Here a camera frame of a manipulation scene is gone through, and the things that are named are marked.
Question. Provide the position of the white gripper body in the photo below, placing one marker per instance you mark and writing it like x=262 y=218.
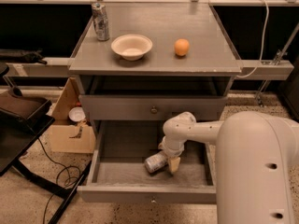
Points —
x=170 y=150

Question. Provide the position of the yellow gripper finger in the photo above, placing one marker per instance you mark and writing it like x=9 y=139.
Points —
x=173 y=164

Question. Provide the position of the blue plastic bottle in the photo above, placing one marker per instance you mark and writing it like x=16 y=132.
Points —
x=155 y=162

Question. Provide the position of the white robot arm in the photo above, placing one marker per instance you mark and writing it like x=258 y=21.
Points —
x=254 y=152

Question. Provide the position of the open grey lower drawer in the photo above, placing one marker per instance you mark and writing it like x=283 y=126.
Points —
x=118 y=173

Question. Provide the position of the closed grey upper drawer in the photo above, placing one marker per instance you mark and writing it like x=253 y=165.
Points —
x=141 y=107

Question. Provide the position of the grey wooden drawer cabinet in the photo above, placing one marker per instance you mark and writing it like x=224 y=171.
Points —
x=158 y=85

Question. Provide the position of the white plate in box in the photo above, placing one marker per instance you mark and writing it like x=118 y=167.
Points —
x=76 y=114

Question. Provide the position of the orange fruit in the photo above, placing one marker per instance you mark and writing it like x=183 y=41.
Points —
x=181 y=47

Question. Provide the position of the cardboard box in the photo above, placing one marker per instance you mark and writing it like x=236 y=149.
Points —
x=65 y=134

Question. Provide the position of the white paper bowl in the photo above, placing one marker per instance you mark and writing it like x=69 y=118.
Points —
x=131 y=47

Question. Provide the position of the silver drink can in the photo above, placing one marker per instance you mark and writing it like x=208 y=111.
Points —
x=100 y=22

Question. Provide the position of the black chair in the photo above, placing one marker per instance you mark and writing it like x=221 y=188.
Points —
x=23 y=121

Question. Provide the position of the black cloth on rail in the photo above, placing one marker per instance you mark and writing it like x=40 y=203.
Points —
x=21 y=56

